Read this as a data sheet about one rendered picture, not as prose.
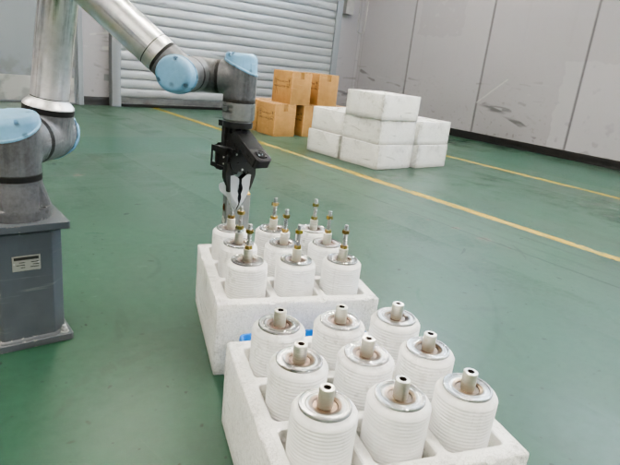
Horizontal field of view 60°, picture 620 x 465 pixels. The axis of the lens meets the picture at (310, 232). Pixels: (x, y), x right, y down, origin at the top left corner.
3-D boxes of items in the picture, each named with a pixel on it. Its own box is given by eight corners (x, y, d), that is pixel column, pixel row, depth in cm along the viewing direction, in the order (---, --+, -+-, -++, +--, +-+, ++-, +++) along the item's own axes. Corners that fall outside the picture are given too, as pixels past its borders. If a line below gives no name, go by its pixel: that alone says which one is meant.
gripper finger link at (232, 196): (223, 204, 134) (226, 168, 132) (238, 210, 131) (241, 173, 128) (213, 206, 132) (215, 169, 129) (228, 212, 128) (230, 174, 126)
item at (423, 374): (399, 457, 93) (417, 366, 87) (375, 422, 101) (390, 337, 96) (447, 449, 96) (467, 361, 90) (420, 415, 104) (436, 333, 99)
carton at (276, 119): (293, 137, 515) (296, 104, 506) (273, 137, 500) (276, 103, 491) (276, 131, 537) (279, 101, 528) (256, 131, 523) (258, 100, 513)
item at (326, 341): (314, 422, 99) (325, 335, 94) (298, 391, 108) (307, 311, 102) (361, 415, 102) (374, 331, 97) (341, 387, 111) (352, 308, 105)
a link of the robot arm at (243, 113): (261, 105, 125) (233, 104, 119) (260, 125, 126) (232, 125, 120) (242, 101, 129) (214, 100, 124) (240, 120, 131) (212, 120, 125)
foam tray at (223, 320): (212, 375, 122) (217, 304, 116) (195, 301, 157) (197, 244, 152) (368, 363, 134) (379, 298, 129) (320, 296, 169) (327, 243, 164)
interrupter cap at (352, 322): (327, 333, 95) (328, 330, 95) (314, 314, 102) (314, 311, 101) (366, 330, 98) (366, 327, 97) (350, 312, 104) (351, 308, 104)
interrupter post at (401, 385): (396, 403, 77) (399, 384, 76) (388, 394, 79) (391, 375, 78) (411, 401, 78) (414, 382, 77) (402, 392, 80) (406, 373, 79)
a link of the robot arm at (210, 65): (163, 52, 115) (213, 57, 115) (180, 53, 126) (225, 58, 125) (162, 89, 118) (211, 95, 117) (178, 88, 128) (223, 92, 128)
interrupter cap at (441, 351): (419, 363, 88) (420, 360, 88) (398, 340, 95) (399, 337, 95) (458, 360, 91) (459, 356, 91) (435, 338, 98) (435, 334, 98)
